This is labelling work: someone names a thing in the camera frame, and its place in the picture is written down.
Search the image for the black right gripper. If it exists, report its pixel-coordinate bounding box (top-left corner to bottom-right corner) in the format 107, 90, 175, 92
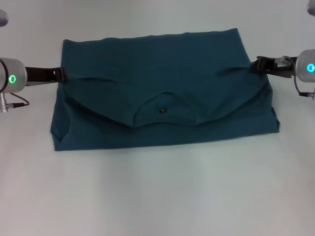
252, 56, 299, 80

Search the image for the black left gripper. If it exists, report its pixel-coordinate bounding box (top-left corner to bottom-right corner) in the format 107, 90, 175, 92
24, 66, 68, 87

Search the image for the teal t-shirt with FREE print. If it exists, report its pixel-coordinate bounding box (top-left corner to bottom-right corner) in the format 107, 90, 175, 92
49, 28, 281, 152

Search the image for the grey right gripper cable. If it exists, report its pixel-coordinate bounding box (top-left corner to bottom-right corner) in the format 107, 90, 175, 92
275, 56, 315, 100

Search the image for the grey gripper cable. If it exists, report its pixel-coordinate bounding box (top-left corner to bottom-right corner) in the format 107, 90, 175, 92
0, 92, 30, 114
275, 56, 315, 100

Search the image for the grey left gripper cable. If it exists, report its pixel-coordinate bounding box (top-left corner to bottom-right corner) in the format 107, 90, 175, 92
0, 92, 30, 114

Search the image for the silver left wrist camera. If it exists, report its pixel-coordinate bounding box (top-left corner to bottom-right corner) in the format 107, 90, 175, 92
0, 9, 9, 28

